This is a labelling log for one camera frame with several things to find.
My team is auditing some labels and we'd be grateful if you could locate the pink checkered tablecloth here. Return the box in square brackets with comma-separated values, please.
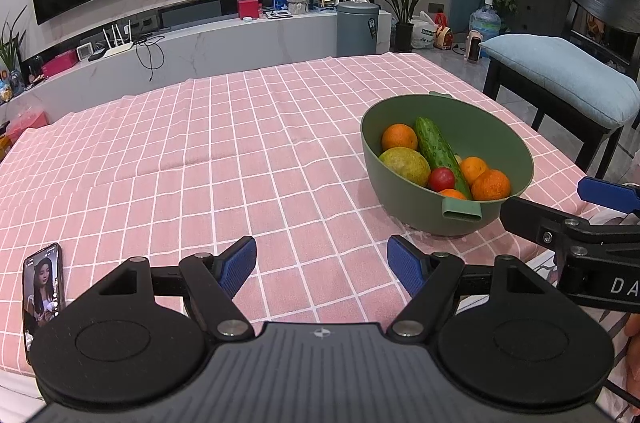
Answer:
[0, 52, 606, 374]

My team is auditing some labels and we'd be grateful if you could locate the potted long-leaf plant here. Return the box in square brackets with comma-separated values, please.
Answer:
[363, 0, 451, 52]

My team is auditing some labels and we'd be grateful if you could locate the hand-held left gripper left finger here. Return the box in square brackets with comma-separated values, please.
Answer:
[95, 235, 258, 343]

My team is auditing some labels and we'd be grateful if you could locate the white marble tv console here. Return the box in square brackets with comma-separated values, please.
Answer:
[0, 0, 393, 124]

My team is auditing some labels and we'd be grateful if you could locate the white router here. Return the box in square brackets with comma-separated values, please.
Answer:
[102, 20, 135, 54]

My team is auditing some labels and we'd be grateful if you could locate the black smartphone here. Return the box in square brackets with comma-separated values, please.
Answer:
[22, 243, 67, 366]

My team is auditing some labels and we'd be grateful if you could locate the blue water jug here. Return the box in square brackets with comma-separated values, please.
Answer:
[469, 0, 502, 46]

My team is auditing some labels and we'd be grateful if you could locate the pink plastic container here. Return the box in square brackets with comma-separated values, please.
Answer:
[5, 110, 48, 144]

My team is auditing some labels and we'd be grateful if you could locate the red tomato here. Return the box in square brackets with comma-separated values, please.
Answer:
[427, 167, 456, 193]

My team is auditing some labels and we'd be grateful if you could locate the light blue seat cushion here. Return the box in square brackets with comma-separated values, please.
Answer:
[479, 34, 640, 128]

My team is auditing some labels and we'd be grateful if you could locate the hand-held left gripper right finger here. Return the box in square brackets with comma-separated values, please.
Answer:
[386, 234, 548, 344]

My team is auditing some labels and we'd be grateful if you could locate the black chair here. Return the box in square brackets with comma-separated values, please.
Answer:
[482, 0, 640, 178]

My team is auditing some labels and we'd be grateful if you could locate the grey trash bin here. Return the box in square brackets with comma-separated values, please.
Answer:
[336, 1, 380, 58]

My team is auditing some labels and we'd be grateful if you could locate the small white heater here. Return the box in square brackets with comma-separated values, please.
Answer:
[465, 30, 483, 62]

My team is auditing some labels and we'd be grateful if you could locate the green colander bowl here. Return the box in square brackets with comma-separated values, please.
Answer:
[360, 92, 536, 238]

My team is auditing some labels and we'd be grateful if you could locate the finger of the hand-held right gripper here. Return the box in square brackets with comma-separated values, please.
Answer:
[576, 176, 640, 215]
[500, 196, 640, 255]

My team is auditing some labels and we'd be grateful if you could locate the white plastic bag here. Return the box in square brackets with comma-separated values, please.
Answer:
[410, 12, 441, 50]

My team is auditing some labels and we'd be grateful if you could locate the pink tissue box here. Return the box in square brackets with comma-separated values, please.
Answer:
[41, 51, 79, 78]

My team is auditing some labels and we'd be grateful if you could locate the black cable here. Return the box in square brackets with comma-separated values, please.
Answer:
[134, 34, 167, 82]
[602, 380, 640, 406]

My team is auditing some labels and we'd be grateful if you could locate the green cucumber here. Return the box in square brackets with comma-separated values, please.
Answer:
[414, 117, 473, 200]

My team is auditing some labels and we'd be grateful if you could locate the small potted plant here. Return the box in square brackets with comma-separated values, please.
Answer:
[0, 5, 28, 74]

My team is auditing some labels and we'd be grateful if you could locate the red and yellow bag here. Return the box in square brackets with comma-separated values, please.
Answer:
[432, 13, 455, 50]

